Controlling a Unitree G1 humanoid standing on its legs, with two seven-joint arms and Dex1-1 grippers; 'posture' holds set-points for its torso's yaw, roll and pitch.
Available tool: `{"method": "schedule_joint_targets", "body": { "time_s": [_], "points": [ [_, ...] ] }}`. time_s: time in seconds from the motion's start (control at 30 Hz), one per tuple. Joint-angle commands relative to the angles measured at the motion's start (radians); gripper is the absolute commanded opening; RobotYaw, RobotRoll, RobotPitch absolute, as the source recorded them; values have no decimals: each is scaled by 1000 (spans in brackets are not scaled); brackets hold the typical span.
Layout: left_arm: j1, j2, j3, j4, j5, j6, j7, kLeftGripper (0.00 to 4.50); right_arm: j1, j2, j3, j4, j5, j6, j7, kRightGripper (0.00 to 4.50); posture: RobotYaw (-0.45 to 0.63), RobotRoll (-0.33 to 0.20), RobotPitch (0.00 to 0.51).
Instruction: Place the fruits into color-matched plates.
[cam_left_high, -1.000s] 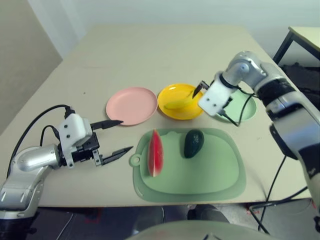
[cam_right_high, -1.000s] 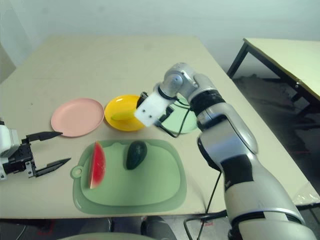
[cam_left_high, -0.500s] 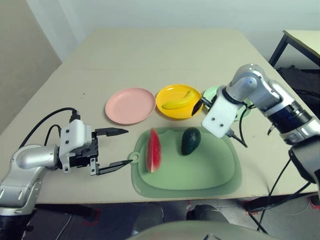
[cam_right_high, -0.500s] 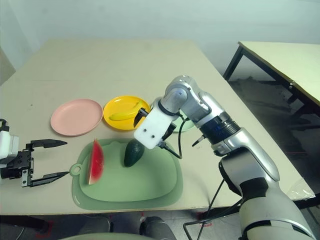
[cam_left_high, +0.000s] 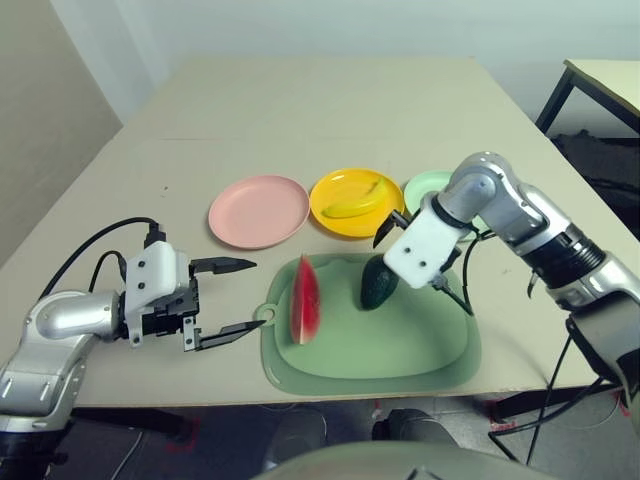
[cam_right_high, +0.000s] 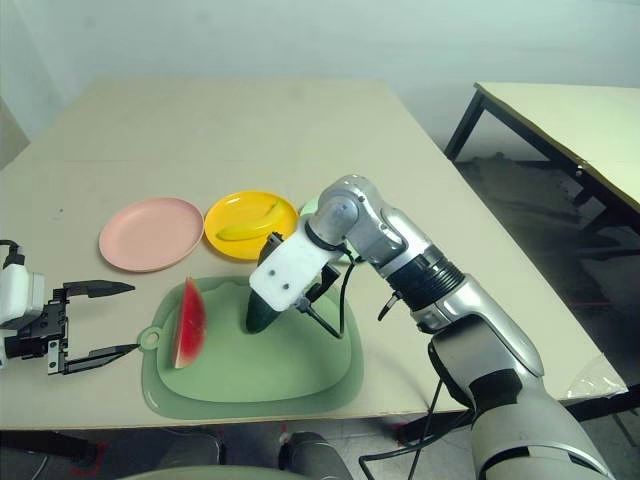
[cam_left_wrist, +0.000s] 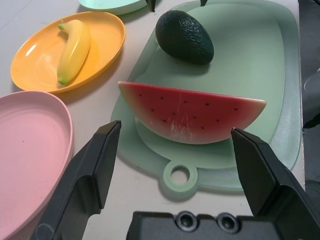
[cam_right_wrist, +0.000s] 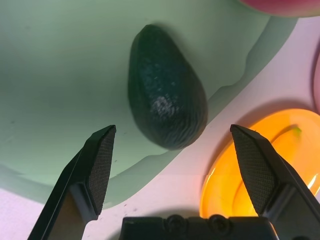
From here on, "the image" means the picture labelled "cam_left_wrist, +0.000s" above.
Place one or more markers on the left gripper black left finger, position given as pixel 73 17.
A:
pixel 85 180

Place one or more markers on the toy watermelon slice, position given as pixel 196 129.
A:
pixel 190 112

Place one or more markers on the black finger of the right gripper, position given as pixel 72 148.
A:
pixel 203 2
pixel 151 5

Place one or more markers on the mint green round plate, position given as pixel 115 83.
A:
pixel 110 6

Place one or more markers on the pink round plate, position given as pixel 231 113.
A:
pixel 27 155

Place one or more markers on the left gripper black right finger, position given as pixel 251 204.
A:
pixel 265 175

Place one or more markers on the yellow toy banana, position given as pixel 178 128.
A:
pixel 73 50

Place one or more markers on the green cutting board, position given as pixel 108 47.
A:
pixel 250 75

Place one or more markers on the yellow round plate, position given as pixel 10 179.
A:
pixel 37 65

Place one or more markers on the dark green toy avocado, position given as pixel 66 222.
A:
pixel 185 37

